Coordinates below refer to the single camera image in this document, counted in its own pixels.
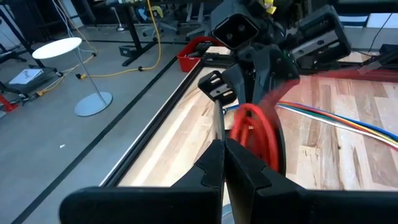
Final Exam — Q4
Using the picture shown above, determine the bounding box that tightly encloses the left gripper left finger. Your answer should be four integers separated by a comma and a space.
58, 139, 226, 224

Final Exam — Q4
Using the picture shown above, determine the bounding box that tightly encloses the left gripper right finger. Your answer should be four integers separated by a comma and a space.
224, 138, 398, 224

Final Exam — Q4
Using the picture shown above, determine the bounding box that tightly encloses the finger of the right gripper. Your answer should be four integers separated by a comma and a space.
251, 46, 301, 106
222, 63, 250, 105

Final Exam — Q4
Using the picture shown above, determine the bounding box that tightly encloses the red cord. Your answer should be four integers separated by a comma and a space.
229, 68, 398, 172

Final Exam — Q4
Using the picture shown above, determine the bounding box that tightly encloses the red plastic crate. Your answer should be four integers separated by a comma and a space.
176, 35, 224, 73

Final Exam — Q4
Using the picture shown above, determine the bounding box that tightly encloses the grey office chair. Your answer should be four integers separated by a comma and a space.
141, 4, 181, 37

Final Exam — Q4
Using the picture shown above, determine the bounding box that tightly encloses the white paper stack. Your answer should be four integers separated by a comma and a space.
8, 68, 44, 86

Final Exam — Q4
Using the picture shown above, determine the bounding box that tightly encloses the round metal stand base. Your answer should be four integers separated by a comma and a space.
32, 37, 113, 118

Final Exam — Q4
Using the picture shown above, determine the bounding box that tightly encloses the multicoloured wire bundle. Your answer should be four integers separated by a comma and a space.
276, 100, 398, 142

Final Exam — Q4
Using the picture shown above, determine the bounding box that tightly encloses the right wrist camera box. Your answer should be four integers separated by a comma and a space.
211, 14, 259, 50

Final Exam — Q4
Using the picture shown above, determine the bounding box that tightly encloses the green wire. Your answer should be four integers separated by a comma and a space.
278, 105, 398, 146

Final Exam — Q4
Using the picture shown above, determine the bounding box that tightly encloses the multicoloured ribbon cable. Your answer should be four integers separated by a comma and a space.
276, 105, 398, 149

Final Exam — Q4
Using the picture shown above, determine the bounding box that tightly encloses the yellow cable label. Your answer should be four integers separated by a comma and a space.
259, 0, 278, 16

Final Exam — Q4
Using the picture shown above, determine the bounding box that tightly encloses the black metal table frame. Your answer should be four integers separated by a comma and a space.
98, 51, 398, 188

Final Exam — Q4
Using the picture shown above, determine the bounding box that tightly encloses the yellow wire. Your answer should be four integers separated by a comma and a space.
278, 104, 398, 144

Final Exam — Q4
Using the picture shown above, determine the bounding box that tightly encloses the yellow extension cord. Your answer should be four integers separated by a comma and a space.
36, 0, 163, 96

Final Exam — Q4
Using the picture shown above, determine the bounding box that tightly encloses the bundle of coloured cables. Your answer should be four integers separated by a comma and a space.
224, 105, 398, 141

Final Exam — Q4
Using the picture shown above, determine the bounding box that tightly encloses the black desk frame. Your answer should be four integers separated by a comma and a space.
119, 0, 175, 68

